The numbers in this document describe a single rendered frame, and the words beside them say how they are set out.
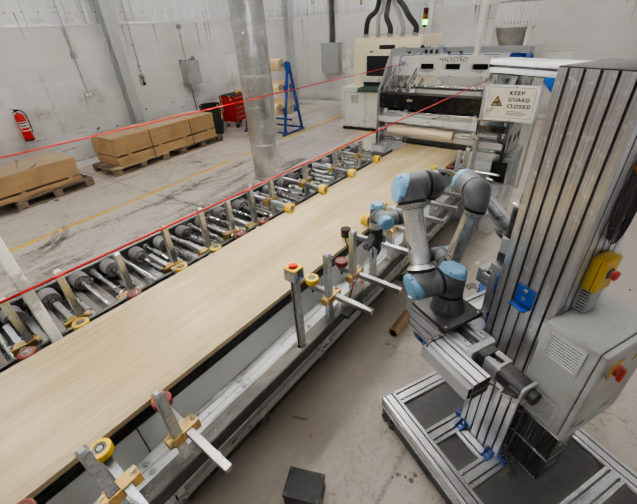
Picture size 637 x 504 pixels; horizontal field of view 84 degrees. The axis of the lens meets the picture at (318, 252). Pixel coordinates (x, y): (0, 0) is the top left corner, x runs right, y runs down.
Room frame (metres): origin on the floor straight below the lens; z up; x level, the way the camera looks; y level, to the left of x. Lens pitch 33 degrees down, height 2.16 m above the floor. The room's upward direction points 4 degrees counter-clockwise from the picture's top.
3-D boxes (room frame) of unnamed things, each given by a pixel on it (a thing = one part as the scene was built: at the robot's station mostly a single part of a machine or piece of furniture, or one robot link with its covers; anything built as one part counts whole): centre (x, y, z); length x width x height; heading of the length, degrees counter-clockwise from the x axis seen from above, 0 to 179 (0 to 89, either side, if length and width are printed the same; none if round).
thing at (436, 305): (1.22, -0.58, 1.09); 0.15 x 0.15 x 0.10
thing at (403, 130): (4.10, -1.45, 1.05); 1.43 x 0.12 x 0.12; 50
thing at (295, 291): (1.36, 0.12, 0.93); 0.05 x 0.04 x 0.45; 140
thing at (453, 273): (1.22, -0.57, 1.21); 0.13 x 0.12 x 0.14; 101
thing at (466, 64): (4.32, -1.63, 0.95); 1.65 x 0.70 x 1.90; 50
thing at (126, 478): (0.61, 0.74, 0.84); 0.13 x 0.06 x 0.05; 140
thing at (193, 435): (0.79, 0.53, 0.84); 0.43 x 0.03 x 0.04; 50
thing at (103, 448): (0.73, 0.84, 0.85); 0.08 x 0.08 x 0.11
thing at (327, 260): (1.56, -0.05, 0.91); 0.03 x 0.03 x 0.48; 50
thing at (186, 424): (0.81, 0.58, 0.84); 0.13 x 0.06 x 0.05; 140
